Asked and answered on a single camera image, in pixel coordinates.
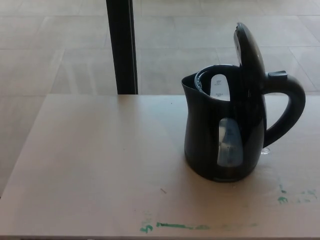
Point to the black electric kettle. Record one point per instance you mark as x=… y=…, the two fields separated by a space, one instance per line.
x=202 y=120

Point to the black vertical post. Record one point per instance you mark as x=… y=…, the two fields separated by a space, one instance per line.
x=122 y=50

